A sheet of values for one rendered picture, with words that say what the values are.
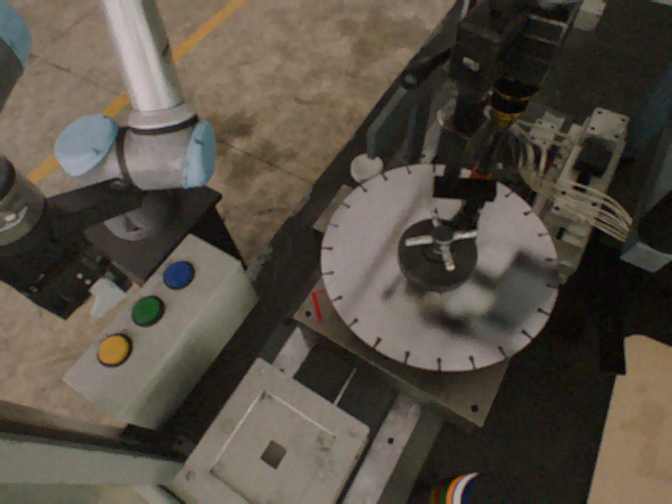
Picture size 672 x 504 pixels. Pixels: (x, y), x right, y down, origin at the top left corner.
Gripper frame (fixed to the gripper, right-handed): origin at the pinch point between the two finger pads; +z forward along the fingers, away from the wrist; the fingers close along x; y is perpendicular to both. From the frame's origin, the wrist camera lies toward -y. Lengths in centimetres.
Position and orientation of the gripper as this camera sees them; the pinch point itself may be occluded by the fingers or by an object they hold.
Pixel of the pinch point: (128, 287)
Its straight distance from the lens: 64.7
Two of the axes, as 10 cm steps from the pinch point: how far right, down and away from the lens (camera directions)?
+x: 8.5, 4.3, -3.0
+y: -5.2, 7.6, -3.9
